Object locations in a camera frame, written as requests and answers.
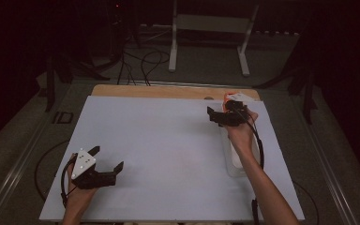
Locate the person's right hand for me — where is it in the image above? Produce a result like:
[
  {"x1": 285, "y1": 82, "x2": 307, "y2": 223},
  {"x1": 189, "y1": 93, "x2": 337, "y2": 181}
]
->
[{"x1": 224, "y1": 112, "x2": 260, "y2": 154}]

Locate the long white plastic bin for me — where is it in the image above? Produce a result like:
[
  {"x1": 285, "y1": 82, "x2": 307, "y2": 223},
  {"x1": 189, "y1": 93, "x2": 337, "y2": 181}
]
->
[{"x1": 219, "y1": 99, "x2": 263, "y2": 178}]

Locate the person's left hand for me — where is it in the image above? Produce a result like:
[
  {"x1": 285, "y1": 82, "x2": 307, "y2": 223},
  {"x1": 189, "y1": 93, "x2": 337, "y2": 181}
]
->
[{"x1": 65, "y1": 153, "x2": 99, "y2": 214}]

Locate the black looped floor cable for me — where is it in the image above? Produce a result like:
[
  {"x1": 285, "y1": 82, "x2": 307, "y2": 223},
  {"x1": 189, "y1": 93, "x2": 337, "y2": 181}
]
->
[{"x1": 34, "y1": 139, "x2": 71, "y2": 203}]

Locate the metal floor rail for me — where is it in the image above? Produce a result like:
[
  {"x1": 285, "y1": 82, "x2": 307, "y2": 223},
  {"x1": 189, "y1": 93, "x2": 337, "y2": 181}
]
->
[
  {"x1": 292, "y1": 93, "x2": 359, "y2": 225},
  {"x1": 0, "y1": 85, "x2": 76, "y2": 225}
]

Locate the white metal stand frame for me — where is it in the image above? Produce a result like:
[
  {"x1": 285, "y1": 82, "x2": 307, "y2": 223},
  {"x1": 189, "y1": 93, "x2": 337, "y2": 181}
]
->
[{"x1": 168, "y1": 0, "x2": 261, "y2": 78}]

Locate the dark equipment with red light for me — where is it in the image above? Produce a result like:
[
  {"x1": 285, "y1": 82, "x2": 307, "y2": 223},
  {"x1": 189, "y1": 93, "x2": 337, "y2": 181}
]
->
[{"x1": 106, "y1": 0, "x2": 139, "y2": 48}]

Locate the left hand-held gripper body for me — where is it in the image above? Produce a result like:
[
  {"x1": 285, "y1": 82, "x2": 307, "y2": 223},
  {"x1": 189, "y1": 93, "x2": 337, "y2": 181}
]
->
[{"x1": 70, "y1": 147, "x2": 117, "y2": 190}]

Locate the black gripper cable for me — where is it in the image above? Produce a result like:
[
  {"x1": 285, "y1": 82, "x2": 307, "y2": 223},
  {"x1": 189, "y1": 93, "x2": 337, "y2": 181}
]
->
[
  {"x1": 242, "y1": 111, "x2": 265, "y2": 225},
  {"x1": 60, "y1": 155, "x2": 78, "y2": 209}
]

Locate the orange phone case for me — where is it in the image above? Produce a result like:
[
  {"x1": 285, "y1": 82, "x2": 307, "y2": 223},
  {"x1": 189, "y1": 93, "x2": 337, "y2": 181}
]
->
[{"x1": 221, "y1": 91, "x2": 242, "y2": 113}]

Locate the black tripod stand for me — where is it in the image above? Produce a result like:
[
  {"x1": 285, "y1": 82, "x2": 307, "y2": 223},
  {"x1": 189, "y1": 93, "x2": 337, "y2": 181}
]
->
[
  {"x1": 44, "y1": 54, "x2": 111, "y2": 113},
  {"x1": 252, "y1": 31, "x2": 321, "y2": 126}
]

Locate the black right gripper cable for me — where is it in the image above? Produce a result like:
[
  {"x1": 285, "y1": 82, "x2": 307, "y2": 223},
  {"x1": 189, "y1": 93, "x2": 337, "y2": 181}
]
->
[{"x1": 242, "y1": 111, "x2": 265, "y2": 225}]

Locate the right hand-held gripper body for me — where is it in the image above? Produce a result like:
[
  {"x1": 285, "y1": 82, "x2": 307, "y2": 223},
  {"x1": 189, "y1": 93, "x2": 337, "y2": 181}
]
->
[{"x1": 218, "y1": 92, "x2": 256, "y2": 128}]

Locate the thin black floor cable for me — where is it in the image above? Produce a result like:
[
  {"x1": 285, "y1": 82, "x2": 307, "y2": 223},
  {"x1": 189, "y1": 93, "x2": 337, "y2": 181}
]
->
[{"x1": 292, "y1": 180, "x2": 321, "y2": 225}]

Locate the black floor cables bundle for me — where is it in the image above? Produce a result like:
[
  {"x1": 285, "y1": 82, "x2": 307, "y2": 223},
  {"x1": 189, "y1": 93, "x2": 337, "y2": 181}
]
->
[{"x1": 116, "y1": 50, "x2": 172, "y2": 87}]

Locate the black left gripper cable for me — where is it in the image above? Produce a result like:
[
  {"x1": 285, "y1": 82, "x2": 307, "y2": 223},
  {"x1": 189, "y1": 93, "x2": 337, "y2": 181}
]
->
[{"x1": 60, "y1": 155, "x2": 78, "y2": 209}]

